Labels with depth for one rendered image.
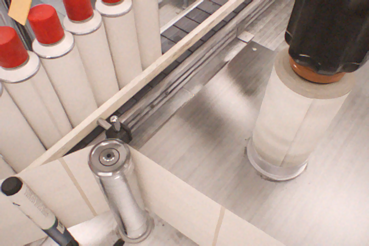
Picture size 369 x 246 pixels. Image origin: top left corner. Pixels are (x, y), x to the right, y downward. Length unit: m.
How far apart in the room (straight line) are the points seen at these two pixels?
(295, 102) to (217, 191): 0.18
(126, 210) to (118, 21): 0.26
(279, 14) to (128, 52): 0.44
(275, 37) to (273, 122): 0.40
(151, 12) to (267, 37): 0.34
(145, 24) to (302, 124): 0.28
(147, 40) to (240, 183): 0.27
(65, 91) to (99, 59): 0.07
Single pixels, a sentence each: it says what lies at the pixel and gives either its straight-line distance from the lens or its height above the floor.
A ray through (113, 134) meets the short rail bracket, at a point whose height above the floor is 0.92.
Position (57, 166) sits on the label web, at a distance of 0.32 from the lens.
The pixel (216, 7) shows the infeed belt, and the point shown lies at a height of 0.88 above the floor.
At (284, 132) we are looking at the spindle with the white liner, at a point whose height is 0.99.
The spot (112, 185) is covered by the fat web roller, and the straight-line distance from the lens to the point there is 0.30.
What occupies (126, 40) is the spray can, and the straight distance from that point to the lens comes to 0.50.
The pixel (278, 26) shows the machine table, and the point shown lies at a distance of 0.82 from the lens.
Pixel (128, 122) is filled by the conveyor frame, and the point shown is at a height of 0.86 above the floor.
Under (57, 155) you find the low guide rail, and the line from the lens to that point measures 0.51.
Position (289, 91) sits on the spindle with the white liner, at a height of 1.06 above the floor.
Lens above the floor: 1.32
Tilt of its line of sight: 55 degrees down
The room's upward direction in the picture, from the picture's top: straight up
